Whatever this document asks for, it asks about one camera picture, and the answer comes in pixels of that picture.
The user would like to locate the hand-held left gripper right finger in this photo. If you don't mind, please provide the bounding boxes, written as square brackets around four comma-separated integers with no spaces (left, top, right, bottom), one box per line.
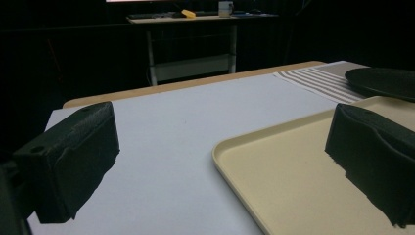
[324,103,415,229]

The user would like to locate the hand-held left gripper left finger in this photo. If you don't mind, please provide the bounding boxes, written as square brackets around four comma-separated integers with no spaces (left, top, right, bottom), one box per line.
[12,101,121,225]

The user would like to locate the dark round plate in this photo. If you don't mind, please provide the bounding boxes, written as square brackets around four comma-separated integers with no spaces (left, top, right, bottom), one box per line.
[344,67,415,103]

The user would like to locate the cream plastic tray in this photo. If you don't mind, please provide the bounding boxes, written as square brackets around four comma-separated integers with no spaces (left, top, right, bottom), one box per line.
[211,95,415,235]

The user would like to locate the striped cloth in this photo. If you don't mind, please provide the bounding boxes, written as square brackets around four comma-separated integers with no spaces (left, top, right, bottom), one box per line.
[273,60,373,105]

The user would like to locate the white table mat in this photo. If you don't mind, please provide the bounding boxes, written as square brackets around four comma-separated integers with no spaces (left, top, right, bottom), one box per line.
[26,73,341,235]

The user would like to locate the desk with white legs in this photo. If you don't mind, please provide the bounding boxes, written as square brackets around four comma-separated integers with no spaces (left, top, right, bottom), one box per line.
[126,13,280,87]

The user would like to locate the dark keyboard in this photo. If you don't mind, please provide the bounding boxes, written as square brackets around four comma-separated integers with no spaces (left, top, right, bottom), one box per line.
[127,12,170,20]

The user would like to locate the white mug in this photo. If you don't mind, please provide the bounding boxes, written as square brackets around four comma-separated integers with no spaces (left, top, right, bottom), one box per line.
[217,0,235,18]

